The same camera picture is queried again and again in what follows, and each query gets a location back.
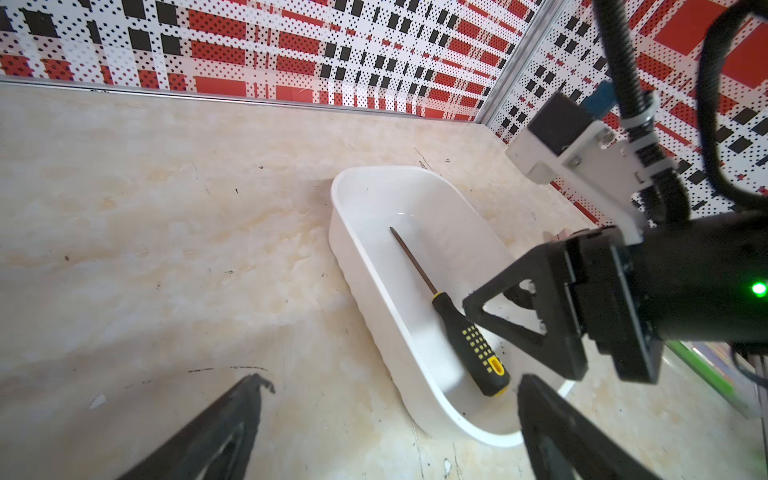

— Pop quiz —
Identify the green colourful card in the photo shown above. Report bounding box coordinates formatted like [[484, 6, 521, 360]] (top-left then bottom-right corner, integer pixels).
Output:
[[666, 341, 743, 409]]

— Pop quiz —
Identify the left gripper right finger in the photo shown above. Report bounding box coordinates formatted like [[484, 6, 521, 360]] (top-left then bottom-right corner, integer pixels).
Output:
[[517, 374, 657, 479]]

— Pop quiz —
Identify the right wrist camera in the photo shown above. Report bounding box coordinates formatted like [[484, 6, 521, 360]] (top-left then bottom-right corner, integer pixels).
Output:
[[506, 92, 673, 245]]

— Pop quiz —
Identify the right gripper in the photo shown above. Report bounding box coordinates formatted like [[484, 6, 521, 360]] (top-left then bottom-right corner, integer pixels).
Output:
[[462, 227, 663, 384]]

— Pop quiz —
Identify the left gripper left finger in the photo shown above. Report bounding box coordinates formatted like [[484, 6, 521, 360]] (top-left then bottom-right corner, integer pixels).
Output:
[[121, 374, 275, 479]]

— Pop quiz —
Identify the black yellow screwdriver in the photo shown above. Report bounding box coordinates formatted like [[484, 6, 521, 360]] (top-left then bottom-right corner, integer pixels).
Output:
[[389, 227, 511, 397]]

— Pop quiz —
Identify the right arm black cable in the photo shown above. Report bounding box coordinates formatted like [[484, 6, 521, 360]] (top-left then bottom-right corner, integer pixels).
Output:
[[590, 0, 768, 229]]

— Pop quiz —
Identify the white plastic bin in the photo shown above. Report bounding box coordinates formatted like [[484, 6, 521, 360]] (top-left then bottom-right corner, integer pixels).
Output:
[[329, 166, 572, 448]]

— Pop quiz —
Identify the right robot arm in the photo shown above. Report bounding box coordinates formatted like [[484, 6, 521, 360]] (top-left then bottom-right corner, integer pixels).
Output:
[[463, 212, 767, 384]]

